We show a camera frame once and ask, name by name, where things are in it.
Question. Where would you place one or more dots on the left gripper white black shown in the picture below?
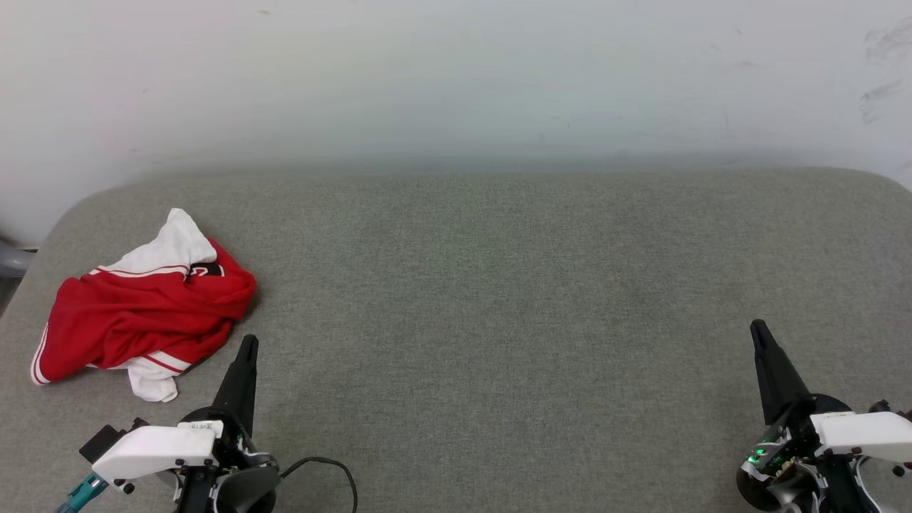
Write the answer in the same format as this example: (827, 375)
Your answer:
(157, 449)

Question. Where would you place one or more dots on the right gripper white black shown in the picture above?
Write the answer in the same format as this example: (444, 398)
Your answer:
(855, 434)

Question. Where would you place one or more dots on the red and white basketball jersey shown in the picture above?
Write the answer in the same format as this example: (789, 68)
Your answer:
(142, 320)

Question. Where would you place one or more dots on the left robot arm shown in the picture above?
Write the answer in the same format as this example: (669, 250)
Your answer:
(246, 493)

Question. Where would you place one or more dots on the grey fabric sofa cushion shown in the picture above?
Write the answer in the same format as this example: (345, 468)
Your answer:
(499, 320)

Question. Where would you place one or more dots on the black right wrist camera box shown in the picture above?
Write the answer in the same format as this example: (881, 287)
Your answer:
(883, 407)

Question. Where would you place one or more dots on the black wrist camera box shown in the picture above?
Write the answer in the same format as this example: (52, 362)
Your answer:
(883, 407)
(100, 442)

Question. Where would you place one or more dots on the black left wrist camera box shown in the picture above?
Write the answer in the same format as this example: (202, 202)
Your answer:
(100, 442)

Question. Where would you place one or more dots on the grey metal frame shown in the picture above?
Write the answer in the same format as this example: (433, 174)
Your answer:
(11, 260)

